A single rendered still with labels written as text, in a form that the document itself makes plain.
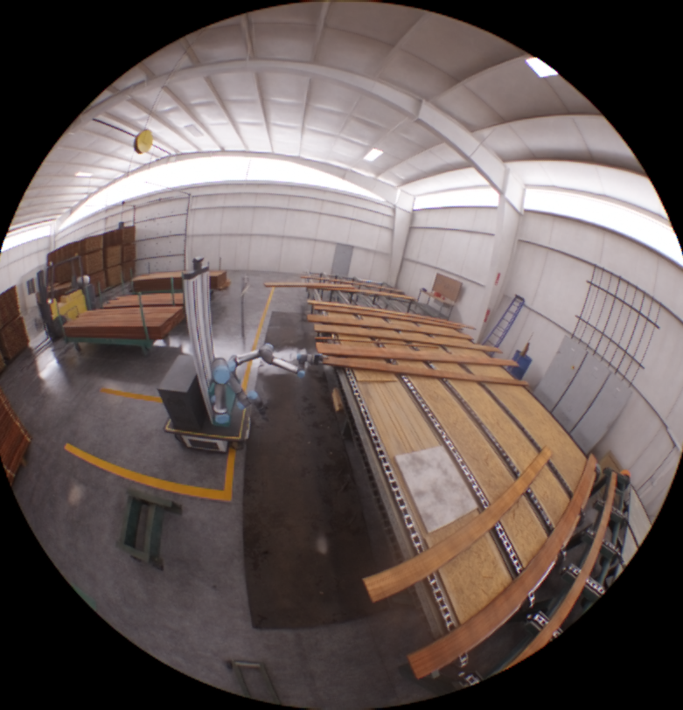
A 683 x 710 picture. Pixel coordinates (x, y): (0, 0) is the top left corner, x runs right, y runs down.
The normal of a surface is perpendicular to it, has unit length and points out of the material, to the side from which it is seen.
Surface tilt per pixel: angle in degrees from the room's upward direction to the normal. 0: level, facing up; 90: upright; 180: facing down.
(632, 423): 88
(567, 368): 90
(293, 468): 0
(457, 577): 0
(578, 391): 90
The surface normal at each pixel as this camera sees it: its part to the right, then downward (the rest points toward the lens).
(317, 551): 0.18, -0.85
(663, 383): -0.97, -0.04
